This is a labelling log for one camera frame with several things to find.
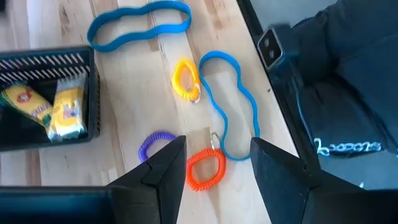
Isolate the silver depth camera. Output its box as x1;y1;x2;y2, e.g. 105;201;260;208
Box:
256;24;299;71

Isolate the blue rubber band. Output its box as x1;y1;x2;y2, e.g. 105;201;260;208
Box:
86;0;193;54
198;50;261;162

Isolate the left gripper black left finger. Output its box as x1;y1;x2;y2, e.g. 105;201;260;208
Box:
110;135;187;224

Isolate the yellow packet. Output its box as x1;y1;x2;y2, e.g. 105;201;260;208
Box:
0;82;54;127
46;73;89;141

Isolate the orange coil wrist keychain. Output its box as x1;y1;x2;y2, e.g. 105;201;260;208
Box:
186;131;228;192

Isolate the yellow coil wrist keychain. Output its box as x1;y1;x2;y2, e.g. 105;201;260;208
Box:
171;57;202;105

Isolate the purple coil wrist keychain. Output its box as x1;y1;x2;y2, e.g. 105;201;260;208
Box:
137;130;178;164

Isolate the black plastic basket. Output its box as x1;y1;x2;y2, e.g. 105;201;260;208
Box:
0;45;101;152

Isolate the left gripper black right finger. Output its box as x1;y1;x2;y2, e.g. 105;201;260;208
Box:
251;138;364;224

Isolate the person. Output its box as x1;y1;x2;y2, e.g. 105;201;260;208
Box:
290;0;398;191

